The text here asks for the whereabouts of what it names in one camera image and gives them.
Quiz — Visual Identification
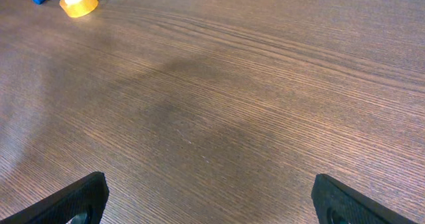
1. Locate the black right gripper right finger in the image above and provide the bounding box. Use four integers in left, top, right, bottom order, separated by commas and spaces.
311, 173, 416, 224

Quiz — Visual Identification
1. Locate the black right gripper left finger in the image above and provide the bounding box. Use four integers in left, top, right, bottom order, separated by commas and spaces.
1, 171, 109, 224

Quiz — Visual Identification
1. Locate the yellow clear tape roll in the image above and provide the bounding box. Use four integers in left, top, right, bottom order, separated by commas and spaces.
59, 0, 99, 18

